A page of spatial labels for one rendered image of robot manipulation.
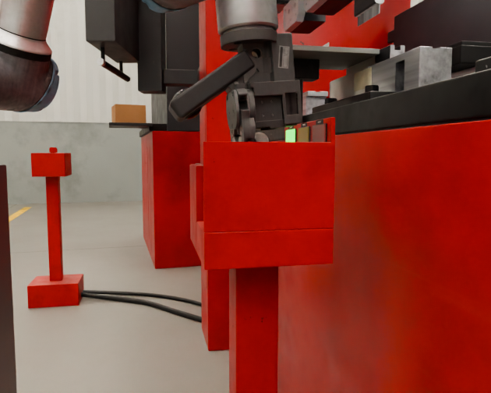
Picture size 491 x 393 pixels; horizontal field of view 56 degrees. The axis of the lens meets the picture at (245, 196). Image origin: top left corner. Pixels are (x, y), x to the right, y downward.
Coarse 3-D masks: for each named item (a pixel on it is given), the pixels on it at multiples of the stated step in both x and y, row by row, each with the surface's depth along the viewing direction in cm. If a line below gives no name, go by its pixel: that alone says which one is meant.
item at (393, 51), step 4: (384, 48) 89; (388, 48) 87; (392, 48) 87; (396, 48) 89; (400, 48) 87; (380, 52) 90; (384, 52) 89; (388, 52) 88; (392, 52) 87; (396, 52) 87; (400, 52) 87; (376, 56) 92; (380, 56) 90; (384, 56) 89; (388, 56) 88; (392, 56) 87; (376, 60) 92; (380, 60) 91
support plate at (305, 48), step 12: (300, 48) 87; (312, 48) 88; (324, 48) 88; (336, 48) 89; (348, 48) 89; (360, 48) 89; (372, 48) 90; (324, 60) 97; (336, 60) 97; (348, 60) 97; (360, 60) 97
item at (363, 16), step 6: (360, 0) 100; (366, 0) 97; (372, 0) 95; (378, 0) 94; (354, 6) 103; (360, 6) 100; (366, 6) 97; (372, 6) 96; (378, 6) 94; (354, 12) 103; (360, 12) 100; (366, 12) 99; (372, 12) 97; (378, 12) 94; (360, 18) 102; (366, 18) 99; (360, 24) 102
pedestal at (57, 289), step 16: (32, 160) 232; (48, 160) 234; (64, 160) 235; (32, 176) 233; (48, 176) 235; (48, 192) 242; (48, 208) 242; (48, 224) 243; (48, 240) 244; (48, 256) 245; (32, 288) 238; (48, 288) 239; (64, 288) 241; (80, 288) 250; (32, 304) 239; (48, 304) 240; (64, 304) 242
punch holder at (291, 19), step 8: (288, 0) 140; (296, 0) 132; (288, 8) 139; (296, 8) 132; (288, 16) 140; (296, 16) 132; (304, 16) 132; (312, 16) 132; (320, 16) 133; (288, 24) 140; (296, 24) 136; (304, 24) 136; (312, 24) 136; (320, 24) 136; (296, 32) 145; (304, 32) 145
